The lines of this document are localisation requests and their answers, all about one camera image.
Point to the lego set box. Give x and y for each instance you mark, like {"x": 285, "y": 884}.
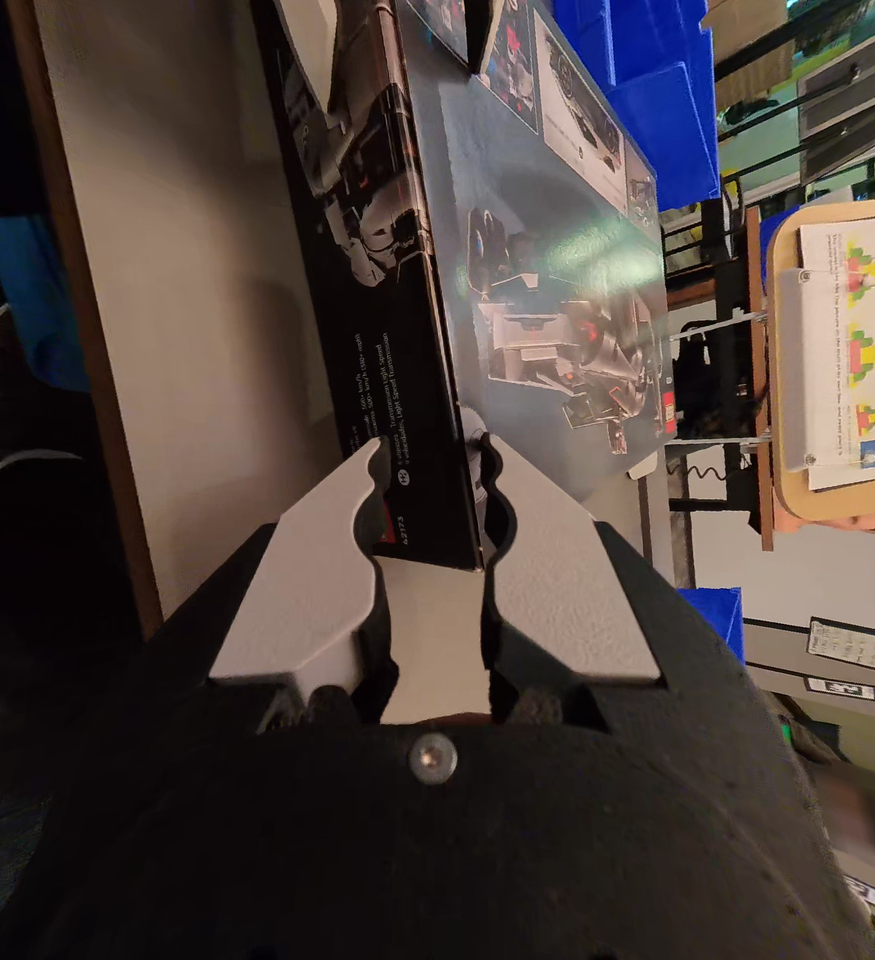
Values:
{"x": 542, "y": 247}

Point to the blue fabric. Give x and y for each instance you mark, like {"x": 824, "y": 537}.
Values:
{"x": 32, "y": 300}

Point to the large blue storage bin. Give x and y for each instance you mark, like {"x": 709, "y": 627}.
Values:
{"x": 662, "y": 142}

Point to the grey drawer unit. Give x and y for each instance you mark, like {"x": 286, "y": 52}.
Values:
{"x": 850, "y": 97}

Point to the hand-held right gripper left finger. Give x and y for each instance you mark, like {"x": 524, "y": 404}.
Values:
{"x": 295, "y": 592}

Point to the printed instruction sheet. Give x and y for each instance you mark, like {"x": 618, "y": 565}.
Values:
{"x": 872, "y": 352}

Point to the wooden clipboard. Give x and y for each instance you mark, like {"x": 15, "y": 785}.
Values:
{"x": 786, "y": 375}

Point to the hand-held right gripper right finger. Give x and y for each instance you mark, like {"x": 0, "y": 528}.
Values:
{"x": 565, "y": 600}

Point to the cardboard box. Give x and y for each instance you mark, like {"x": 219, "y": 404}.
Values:
{"x": 752, "y": 45}

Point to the white paper label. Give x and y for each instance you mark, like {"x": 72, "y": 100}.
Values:
{"x": 857, "y": 645}

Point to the small blue storage bin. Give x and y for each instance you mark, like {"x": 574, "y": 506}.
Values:
{"x": 715, "y": 622}

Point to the grey cabinet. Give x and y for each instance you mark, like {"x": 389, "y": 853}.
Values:
{"x": 782, "y": 667}

